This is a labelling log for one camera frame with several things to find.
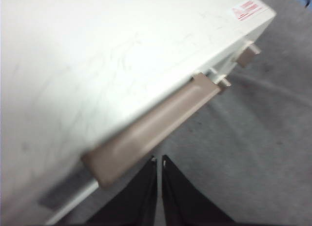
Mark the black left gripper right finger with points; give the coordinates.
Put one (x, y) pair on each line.
(182, 201)

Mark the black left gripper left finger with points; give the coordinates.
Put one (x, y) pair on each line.
(136, 201)

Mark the beige oven control knob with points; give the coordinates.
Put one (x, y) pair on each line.
(223, 82)
(247, 56)

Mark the white Toshiba toaster oven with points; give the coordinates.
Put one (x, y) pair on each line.
(97, 52)

